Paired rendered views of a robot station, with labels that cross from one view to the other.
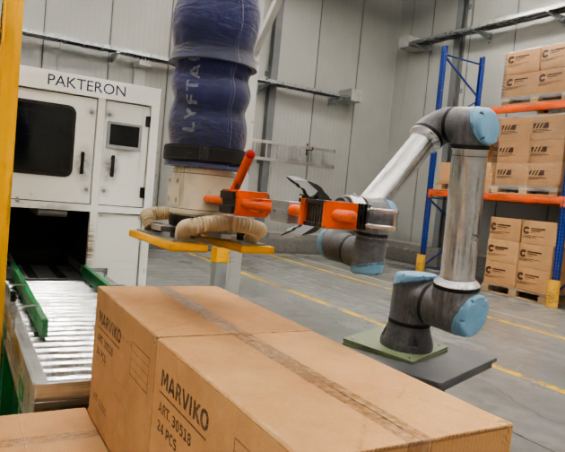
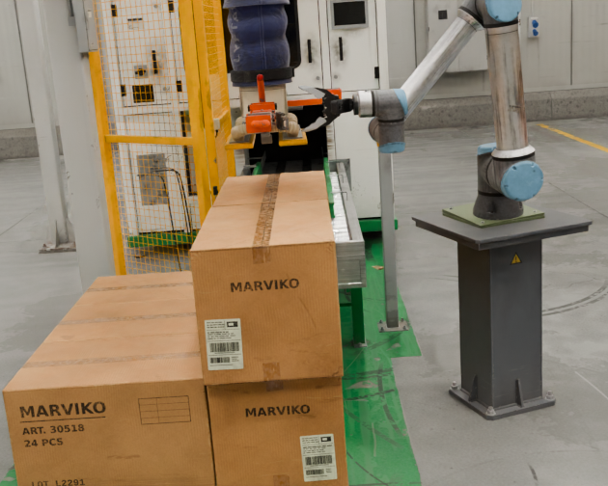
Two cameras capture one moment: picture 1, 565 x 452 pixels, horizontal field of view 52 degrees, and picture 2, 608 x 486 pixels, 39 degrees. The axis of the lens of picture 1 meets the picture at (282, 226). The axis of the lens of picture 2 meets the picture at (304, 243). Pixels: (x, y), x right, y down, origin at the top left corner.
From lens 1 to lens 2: 1.87 m
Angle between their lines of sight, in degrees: 32
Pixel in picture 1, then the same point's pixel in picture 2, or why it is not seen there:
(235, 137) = (269, 60)
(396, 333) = (479, 202)
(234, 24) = not seen: outside the picture
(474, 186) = (502, 61)
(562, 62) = not seen: outside the picture
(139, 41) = not seen: outside the picture
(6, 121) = (187, 45)
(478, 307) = (524, 172)
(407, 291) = (482, 163)
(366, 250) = (381, 133)
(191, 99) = (235, 38)
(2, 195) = (193, 108)
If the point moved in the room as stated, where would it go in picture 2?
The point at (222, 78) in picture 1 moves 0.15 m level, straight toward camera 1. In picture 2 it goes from (253, 18) to (233, 18)
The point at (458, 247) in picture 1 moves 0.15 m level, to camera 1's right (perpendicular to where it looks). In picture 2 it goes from (499, 119) to (542, 118)
